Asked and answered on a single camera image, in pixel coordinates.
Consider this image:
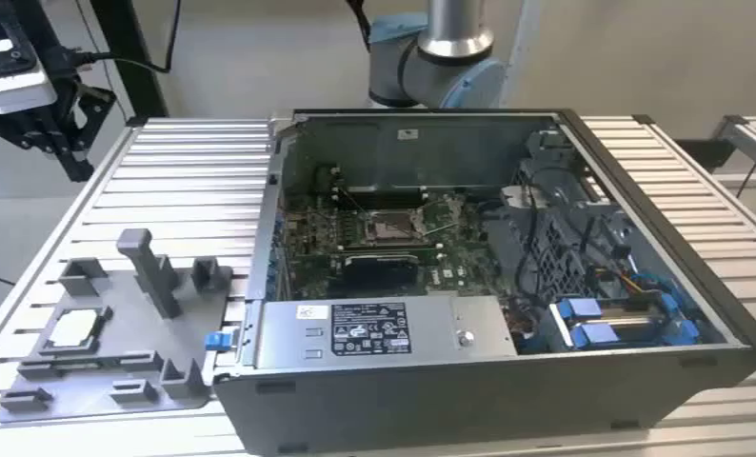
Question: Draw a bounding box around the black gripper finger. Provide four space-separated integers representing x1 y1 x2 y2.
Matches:
58 84 117 183
0 102 66 156

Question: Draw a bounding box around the silver CPU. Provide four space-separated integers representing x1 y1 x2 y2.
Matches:
42 308 110 353

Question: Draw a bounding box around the black RAM slot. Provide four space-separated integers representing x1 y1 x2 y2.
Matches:
329 185 430 209
333 241 443 253

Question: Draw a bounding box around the CPU socket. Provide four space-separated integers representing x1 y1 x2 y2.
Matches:
363 209 430 248

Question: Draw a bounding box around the grey parts rack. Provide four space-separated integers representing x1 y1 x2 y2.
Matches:
0 228 236 425

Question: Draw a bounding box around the green RAM stick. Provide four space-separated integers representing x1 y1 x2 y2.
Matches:
24 354 156 375

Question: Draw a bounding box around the black graphics card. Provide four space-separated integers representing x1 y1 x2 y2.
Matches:
341 253 420 289

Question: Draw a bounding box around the green motherboard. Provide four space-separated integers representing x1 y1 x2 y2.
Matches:
273 189 511 302

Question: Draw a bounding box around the silver power supply unit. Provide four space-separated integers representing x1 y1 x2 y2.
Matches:
252 294 519 370

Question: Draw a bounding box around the grey drive cage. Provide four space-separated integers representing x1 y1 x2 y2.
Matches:
482 156 639 302

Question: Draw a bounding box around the open black PC case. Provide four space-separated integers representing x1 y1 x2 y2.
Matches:
213 108 756 456

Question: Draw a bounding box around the blue disk carrier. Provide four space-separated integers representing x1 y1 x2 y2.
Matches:
555 297 602 321
570 321 621 349

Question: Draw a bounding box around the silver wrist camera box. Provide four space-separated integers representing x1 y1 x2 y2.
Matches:
0 13 60 115

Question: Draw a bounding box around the black camera cable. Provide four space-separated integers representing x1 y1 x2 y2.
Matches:
65 0 182 75

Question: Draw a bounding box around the black upright frame post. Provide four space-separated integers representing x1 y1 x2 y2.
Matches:
100 0 169 128

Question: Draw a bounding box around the thin wire locking lever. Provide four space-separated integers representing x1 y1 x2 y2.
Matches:
340 187 371 216

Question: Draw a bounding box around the black cable in case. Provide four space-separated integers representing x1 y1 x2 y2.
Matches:
514 166 602 307

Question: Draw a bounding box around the coloured wire bundle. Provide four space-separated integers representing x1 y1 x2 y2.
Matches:
589 268 646 297

